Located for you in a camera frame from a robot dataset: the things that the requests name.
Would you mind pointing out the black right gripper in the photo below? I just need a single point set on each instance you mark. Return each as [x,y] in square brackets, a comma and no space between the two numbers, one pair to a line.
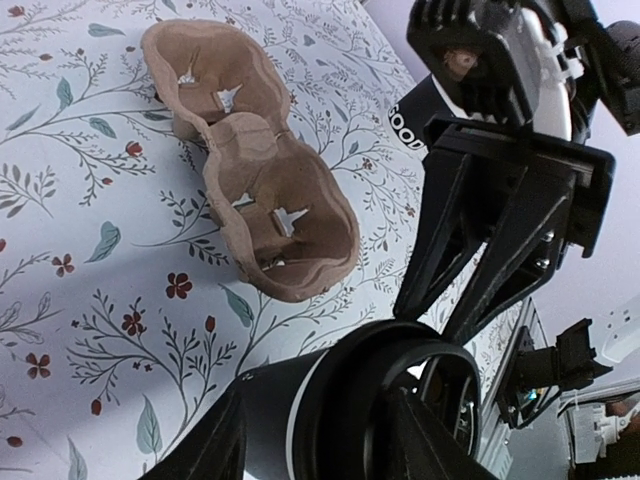
[521,197]

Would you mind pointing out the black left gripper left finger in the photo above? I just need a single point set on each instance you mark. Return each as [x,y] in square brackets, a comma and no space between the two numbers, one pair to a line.
[214,449]

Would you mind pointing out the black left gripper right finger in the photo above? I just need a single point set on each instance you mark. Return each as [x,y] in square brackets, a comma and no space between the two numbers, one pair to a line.
[421,447]

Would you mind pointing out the black and white paper cup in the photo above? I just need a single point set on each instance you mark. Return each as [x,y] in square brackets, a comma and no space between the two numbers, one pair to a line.
[271,397]

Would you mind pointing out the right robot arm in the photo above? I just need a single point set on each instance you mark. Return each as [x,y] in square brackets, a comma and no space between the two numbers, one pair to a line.
[610,56]

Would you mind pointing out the stack of paper cups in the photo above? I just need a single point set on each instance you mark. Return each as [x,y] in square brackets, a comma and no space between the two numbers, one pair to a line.
[406,119]

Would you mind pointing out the brown cardboard cup carrier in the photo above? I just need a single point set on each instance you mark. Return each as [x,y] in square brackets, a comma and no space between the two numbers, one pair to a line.
[287,224]

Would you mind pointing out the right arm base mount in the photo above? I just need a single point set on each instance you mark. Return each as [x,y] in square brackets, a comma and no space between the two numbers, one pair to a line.
[535,377]

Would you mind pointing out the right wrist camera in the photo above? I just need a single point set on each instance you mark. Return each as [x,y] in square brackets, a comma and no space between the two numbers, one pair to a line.
[496,60]

